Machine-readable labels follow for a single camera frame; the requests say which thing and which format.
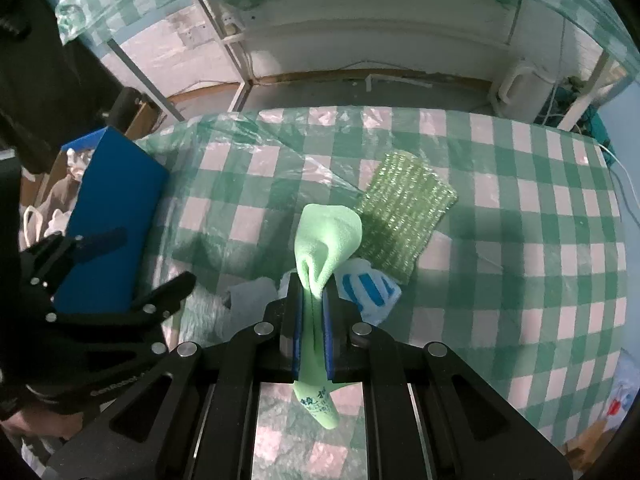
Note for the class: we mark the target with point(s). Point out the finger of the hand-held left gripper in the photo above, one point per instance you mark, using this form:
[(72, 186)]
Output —
[(170, 290), (102, 240)]

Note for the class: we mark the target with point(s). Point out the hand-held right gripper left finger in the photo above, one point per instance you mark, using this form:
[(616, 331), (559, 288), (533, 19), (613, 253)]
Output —
[(298, 340)]

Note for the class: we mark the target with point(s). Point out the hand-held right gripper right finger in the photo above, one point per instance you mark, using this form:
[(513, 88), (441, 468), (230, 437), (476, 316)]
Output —
[(329, 340)]

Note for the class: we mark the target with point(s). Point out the blue cardboard box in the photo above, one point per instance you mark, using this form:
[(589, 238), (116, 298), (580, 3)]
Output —
[(115, 195)]

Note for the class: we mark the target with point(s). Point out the white sock with blue print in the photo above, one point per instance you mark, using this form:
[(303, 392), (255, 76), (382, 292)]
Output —
[(370, 290)]

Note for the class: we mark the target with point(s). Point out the light green sock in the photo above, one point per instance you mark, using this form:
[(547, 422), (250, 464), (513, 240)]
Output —
[(325, 240)]

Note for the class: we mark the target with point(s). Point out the green glitter scouring pad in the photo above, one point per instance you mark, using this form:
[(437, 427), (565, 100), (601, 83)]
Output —
[(405, 210)]

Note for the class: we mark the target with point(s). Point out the person's left hand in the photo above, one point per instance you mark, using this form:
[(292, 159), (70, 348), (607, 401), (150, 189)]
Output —
[(35, 422)]

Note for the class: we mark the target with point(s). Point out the pale grey cloth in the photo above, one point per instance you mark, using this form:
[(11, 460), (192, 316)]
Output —
[(250, 296)]

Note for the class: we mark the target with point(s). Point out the brown cardboard piece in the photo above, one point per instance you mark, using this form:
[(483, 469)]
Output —
[(147, 120)]

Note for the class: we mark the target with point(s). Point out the black cylinder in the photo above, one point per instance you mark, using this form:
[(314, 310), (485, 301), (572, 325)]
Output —
[(125, 105)]

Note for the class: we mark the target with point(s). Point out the metal table leg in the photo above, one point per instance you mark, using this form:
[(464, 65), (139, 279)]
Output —
[(145, 82), (595, 92)]

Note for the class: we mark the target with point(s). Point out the dark hanging garment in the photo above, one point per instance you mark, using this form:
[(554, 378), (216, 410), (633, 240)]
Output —
[(40, 60)]

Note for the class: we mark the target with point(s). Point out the white power socket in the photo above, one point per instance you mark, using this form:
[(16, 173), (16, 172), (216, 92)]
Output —
[(231, 21)]

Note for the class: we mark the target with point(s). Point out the white plastic bag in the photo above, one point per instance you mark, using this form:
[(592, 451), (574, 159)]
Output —
[(617, 400)]

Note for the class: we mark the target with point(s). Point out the white plastic jug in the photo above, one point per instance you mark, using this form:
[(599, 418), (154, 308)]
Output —
[(525, 90)]

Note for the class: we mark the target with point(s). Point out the teal plastic basket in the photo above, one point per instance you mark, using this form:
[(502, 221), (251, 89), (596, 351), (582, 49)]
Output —
[(597, 130)]

